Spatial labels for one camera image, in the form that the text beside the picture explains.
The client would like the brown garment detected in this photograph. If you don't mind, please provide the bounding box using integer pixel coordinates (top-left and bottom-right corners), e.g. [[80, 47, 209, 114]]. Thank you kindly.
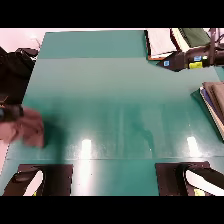
[[0, 106, 46, 149]]

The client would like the orange garment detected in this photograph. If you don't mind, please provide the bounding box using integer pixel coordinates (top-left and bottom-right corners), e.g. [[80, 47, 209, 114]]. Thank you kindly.
[[147, 55, 169, 62]]

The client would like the white garment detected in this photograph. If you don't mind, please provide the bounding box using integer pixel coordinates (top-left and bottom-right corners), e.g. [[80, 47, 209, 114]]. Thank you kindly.
[[146, 28, 177, 60], [171, 28, 192, 53]]

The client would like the dark blue garment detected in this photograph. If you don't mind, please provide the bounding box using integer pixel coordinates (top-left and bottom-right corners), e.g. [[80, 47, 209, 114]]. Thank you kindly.
[[199, 87, 222, 126]]

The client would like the grey-brown garment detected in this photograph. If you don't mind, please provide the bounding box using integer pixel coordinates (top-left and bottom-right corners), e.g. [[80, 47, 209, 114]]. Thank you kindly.
[[202, 81, 224, 125]]

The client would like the dark green garment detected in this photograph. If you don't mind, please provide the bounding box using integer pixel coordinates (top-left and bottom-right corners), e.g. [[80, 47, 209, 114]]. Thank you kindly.
[[181, 28, 212, 48]]

